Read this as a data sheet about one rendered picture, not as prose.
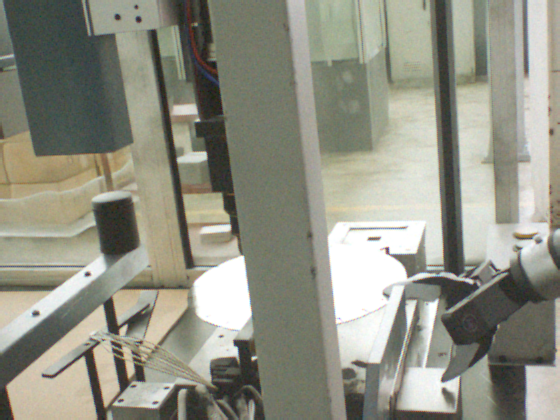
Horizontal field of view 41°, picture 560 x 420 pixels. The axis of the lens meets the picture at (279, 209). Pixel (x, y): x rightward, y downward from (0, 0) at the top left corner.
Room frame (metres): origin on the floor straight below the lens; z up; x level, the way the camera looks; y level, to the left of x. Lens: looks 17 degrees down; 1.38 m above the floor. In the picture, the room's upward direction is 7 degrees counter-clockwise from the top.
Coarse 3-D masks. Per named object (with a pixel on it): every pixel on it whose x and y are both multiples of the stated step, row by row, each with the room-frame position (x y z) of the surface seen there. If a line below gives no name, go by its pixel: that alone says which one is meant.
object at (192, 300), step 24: (240, 264) 1.15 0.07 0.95; (336, 264) 1.10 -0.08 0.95; (360, 264) 1.09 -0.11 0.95; (384, 264) 1.08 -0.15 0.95; (192, 288) 1.07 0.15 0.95; (216, 288) 1.06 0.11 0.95; (240, 288) 1.05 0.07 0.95; (336, 288) 1.01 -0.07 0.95; (360, 288) 1.00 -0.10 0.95; (192, 312) 0.99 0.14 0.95; (216, 312) 0.97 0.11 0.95; (240, 312) 0.96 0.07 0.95; (336, 312) 0.93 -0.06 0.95; (360, 312) 0.92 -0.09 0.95
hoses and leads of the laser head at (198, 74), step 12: (192, 12) 0.87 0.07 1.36; (192, 24) 0.87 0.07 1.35; (192, 36) 0.86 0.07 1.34; (192, 48) 0.86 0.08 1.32; (192, 60) 0.87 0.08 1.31; (192, 72) 0.87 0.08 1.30; (204, 72) 0.85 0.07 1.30; (216, 72) 0.85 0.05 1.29; (192, 84) 0.86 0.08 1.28; (204, 84) 0.87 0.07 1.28; (216, 84) 0.85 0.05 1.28; (204, 96) 0.86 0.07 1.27; (204, 108) 0.85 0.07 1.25; (216, 144) 0.86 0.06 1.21
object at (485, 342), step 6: (492, 330) 0.88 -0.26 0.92; (486, 336) 0.88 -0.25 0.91; (492, 336) 0.88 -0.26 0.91; (480, 342) 0.88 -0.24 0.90; (486, 342) 0.88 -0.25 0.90; (492, 342) 0.88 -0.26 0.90; (480, 348) 0.89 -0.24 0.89; (486, 348) 0.88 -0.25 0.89; (480, 354) 0.88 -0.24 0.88; (474, 360) 0.89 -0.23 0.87; (468, 366) 0.89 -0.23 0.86
